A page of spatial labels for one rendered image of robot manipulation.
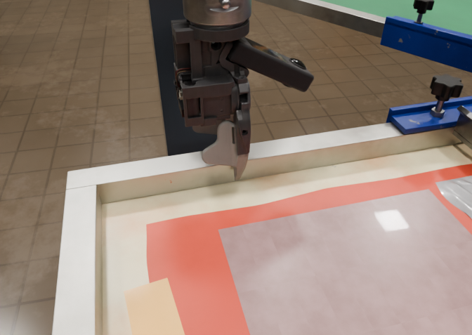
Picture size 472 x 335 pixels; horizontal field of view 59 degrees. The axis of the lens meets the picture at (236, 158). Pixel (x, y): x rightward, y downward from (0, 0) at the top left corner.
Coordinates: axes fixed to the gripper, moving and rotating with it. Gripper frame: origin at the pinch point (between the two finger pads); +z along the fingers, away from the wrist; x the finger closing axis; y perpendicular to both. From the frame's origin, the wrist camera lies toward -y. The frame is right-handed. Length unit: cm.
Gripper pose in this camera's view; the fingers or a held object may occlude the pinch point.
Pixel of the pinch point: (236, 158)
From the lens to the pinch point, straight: 59.1
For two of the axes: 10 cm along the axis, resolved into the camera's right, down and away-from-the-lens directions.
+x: 2.5, 5.9, -7.7
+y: -9.7, 1.5, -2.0
